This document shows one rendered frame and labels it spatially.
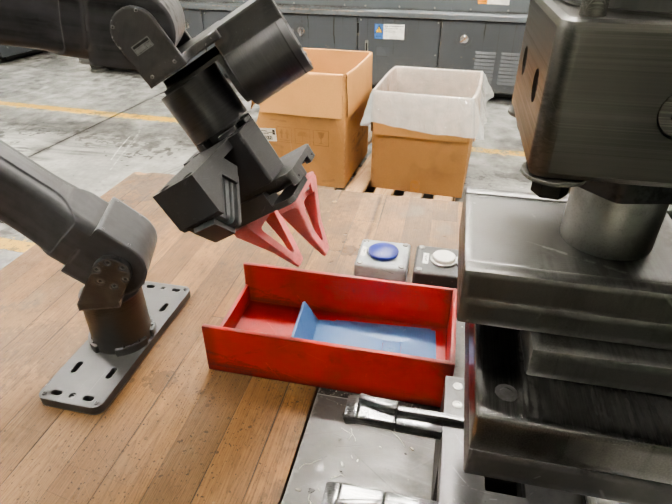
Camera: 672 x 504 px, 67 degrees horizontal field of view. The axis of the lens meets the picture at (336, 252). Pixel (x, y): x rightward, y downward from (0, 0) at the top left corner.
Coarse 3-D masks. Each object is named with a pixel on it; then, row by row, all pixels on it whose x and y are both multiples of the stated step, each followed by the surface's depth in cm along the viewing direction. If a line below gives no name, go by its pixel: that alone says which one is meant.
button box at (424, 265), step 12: (420, 252) 68; (432, 252) 68; (456, 252) 68; (420, 264) 66; (432, 264) 66; (456, 264) 66; (420, 276) 65; (432, 276) 64; (444, 276) 64; (456, 276) 64; (456, 288) 64
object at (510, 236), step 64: (512, 192) 26; (576, 192) 21; (640, 192) 19; (512, 256) 21; (576, 256) 21; (640, 256) 21; (512, 320) 21; (576, 320) 20; (640, 320) 20; (512, 384) 21; (576, 384) 21; (640, 384) 20; (512, 448) 20; (576, 448) 19; (640, 448) 18
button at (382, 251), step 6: (372, 246) 68; (378, 246) 68; (384, 246) 68; (390, 246) 68; (372, 252) 67; (378, 252) 67; (384, 252) 67; (390, 252) 67; (396, 252) 67; (378, 258) 66; (384, 258) 66; (390, 258) 66
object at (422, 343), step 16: (304, 304) 58; (304, 320) 57; (320, 320) 60; (304, 336) 56; (320, 336) 57; (336, 336) 57; (352, 336) 57; (368, 336) 57; (384, 336) 57; (400, 336) 57; (416, 336) 57; (432, 336) 57; (416, 352) 55; (432, 352) 55
